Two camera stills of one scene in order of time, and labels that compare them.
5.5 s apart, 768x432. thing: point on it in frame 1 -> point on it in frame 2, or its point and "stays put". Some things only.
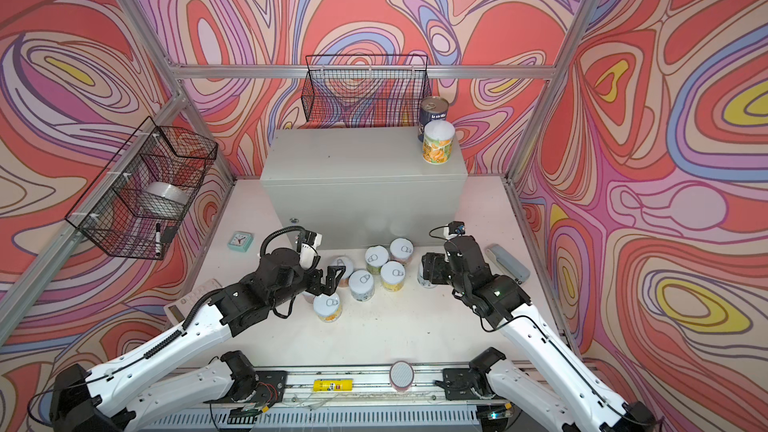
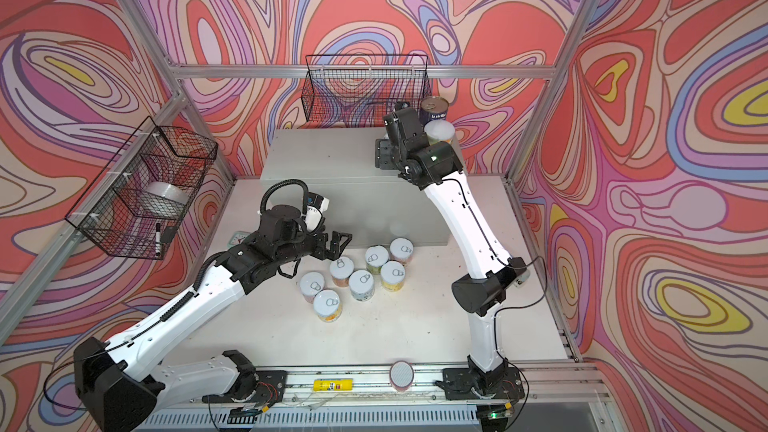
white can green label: [375, 257] stays put
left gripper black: [330, 286] -> [335, 251]
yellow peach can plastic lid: [438, 136] stays put
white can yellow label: [392, 275] stays put
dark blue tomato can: [432, 108] stays put
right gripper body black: [442, 273] -> [390, 157]
